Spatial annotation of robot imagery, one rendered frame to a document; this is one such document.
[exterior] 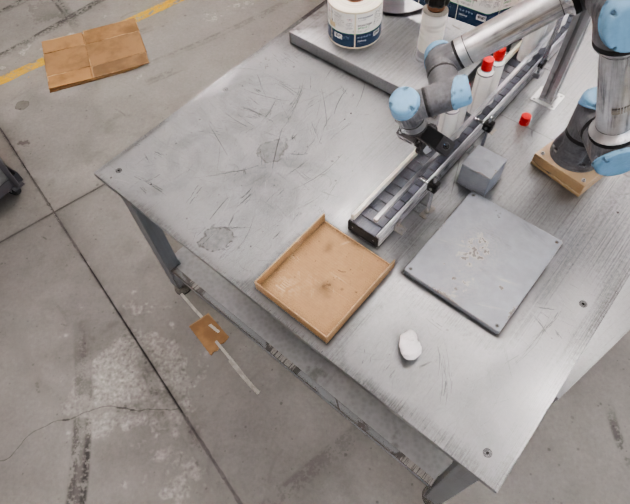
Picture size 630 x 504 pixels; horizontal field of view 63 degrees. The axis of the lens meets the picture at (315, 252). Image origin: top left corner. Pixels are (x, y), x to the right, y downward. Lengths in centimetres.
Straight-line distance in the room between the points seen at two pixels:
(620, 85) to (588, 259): 50
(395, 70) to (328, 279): 86
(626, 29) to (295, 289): 97
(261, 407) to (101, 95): 218
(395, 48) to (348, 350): 117
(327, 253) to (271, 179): 34
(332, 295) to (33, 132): 244
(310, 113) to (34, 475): 174
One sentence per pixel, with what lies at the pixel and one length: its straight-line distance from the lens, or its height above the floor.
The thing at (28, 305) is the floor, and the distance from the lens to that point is 275.
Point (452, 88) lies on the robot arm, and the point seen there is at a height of 127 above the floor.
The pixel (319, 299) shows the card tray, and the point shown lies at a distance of 143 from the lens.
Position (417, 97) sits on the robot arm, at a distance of 131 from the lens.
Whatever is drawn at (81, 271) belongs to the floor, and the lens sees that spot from 272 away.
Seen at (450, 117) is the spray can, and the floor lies 103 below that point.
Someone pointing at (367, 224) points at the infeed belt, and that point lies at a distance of 150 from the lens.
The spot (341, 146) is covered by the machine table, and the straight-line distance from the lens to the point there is 176.
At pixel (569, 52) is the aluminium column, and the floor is 103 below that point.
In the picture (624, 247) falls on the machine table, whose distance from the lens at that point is 172.
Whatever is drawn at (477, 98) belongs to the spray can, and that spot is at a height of 96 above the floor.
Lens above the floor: 211
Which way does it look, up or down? 58 degrees down
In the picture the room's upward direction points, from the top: 4 degrees counter-clockwise
